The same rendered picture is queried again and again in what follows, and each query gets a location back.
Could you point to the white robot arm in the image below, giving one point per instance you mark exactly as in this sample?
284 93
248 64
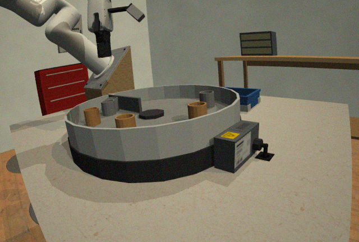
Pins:
59 30

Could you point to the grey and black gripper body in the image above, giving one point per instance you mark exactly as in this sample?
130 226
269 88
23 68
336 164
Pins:
105 17

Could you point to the bronze bushing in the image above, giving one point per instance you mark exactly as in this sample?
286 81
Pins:
196 109
128 121
92 116

